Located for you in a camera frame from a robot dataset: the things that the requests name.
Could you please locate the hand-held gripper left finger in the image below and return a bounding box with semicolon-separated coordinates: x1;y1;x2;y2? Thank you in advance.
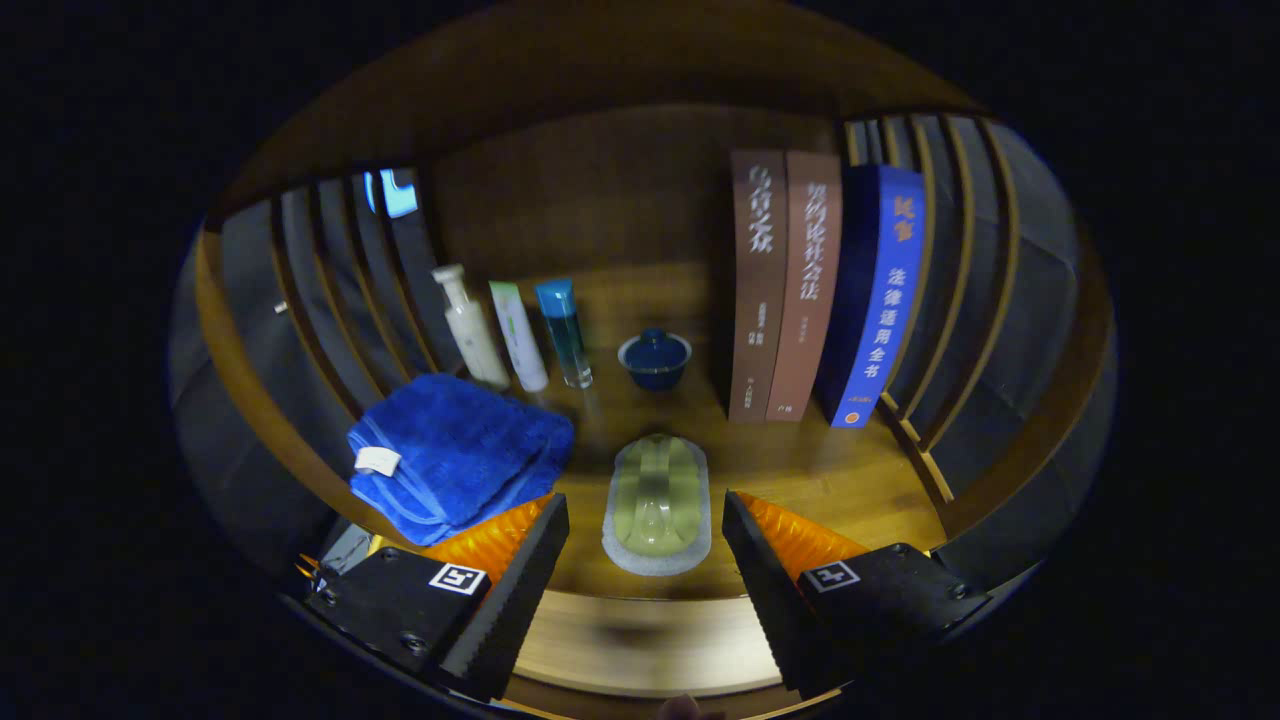
303;492;571;703

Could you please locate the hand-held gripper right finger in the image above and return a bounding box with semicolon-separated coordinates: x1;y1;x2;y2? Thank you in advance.
722;490;993;701

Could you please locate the wooden countertop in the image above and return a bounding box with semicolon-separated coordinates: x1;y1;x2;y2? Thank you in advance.
330;262;949;601

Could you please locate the wooden cabinet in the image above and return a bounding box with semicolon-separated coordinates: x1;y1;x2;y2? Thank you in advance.
190;0;1118;720

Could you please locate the folded blue towel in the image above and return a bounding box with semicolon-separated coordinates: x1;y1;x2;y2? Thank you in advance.
347;373;576;547

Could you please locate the white green tube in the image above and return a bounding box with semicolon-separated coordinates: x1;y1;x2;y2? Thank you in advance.
488;281;550;393

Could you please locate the blue lidded cup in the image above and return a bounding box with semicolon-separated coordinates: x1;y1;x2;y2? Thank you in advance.
617;329;693;392

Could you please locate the white pump bottle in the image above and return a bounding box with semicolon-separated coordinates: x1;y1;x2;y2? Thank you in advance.
432;264;511;391

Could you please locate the teal bottle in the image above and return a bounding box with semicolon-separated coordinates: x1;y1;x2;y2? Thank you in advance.
533;278;594;390

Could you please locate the brown book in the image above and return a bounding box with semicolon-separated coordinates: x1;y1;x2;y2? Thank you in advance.
765;151;843;422
727;150;789;424

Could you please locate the blue book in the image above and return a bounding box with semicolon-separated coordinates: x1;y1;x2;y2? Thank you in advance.
815;165;926;429

